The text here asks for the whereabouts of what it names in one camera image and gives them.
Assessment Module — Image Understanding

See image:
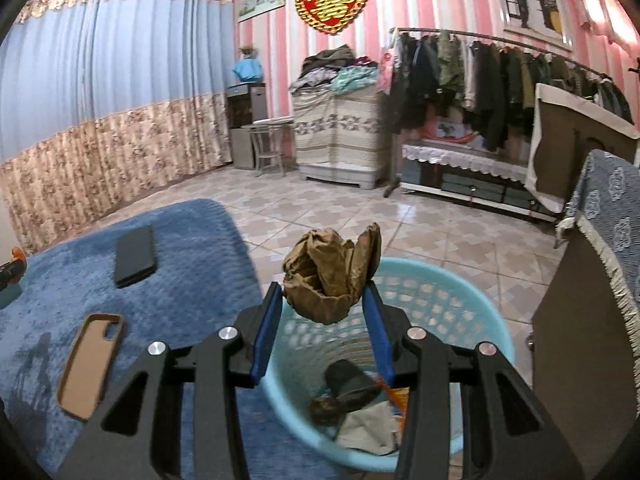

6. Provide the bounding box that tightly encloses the patterned cloth covered cabinet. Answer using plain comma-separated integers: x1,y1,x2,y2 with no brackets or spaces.
291,87,388,191

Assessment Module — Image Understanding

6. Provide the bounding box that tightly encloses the beige cloth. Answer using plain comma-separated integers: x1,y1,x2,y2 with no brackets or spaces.
335,402,403,456

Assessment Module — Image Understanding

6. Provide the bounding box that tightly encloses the cloth covered board on stand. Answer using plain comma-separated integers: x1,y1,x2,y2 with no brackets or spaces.
522,82,640,213

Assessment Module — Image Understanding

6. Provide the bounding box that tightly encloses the blue fluffy rug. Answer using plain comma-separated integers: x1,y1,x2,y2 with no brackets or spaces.
0,197,346,480

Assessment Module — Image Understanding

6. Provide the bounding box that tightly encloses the pink printed hanging bag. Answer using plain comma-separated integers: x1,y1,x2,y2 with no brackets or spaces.
377,45,397,95

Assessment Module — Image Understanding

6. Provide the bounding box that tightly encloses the metal clothes rack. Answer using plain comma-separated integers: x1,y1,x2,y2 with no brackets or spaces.
382,26,636,198

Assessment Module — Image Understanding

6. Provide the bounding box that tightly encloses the blue cloth cover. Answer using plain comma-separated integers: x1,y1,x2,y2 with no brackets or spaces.
231,57,265,83

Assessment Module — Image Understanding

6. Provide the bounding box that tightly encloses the blue and floral curtain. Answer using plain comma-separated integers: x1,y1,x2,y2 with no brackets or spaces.
0,0,236,256

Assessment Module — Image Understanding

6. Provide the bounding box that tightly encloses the framed wall poster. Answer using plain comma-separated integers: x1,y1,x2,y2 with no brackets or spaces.
495,0,573,52

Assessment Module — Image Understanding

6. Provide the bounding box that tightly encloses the pile of clothes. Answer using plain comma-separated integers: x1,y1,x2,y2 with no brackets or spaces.
289,44,381,96

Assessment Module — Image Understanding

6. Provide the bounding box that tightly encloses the small round table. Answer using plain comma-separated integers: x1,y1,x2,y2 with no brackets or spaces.
245,116,296,178

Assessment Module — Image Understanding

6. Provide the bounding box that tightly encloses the dark brown cabinet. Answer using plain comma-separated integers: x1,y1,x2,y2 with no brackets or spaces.
530,230,640,480

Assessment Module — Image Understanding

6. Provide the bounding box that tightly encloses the orange cloth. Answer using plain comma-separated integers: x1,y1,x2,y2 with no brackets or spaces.
382,380,408,418

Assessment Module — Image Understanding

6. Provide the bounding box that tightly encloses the black oblong case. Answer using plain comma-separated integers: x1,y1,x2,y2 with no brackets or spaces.
114,225,157,289

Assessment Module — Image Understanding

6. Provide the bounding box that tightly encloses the landscape wall picture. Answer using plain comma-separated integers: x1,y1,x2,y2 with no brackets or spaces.
237,0,287,23

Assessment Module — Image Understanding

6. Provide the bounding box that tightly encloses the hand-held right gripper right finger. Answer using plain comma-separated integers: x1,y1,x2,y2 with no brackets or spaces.
362,280,586,480

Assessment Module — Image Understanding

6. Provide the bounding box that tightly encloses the row of hanging clothes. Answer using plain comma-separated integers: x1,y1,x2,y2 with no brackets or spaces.
390,30,633,153

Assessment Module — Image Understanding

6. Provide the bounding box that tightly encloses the blue patterned cloth furniture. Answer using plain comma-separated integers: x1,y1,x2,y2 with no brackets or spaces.
555,149,640,361

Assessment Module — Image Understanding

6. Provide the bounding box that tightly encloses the grey water dispenser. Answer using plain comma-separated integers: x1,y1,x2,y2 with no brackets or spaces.
225,82,267,171

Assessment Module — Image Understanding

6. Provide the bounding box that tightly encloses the brown paper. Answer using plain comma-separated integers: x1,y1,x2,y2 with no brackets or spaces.
282,222,383,326
307,394,351,428

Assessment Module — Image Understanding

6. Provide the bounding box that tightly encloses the red gold heart decoration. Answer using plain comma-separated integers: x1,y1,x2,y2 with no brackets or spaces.
295,0,371,36

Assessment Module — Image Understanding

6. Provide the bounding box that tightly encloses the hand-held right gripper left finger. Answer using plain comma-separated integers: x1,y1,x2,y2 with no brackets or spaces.
57,281,283,480

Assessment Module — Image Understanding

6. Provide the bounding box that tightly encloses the white lace cloth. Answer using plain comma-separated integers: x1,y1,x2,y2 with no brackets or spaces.
402,142,531,183

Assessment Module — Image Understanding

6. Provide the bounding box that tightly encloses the low dark cabinet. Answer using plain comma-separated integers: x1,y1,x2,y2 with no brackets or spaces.
400,145,561,223

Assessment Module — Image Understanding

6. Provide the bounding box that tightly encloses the light blue plastic basket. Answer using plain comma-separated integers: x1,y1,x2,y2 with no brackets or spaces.
260,257,516,473

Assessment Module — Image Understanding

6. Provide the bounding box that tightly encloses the red printed bag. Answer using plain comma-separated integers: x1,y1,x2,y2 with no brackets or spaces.
417,117,483,148

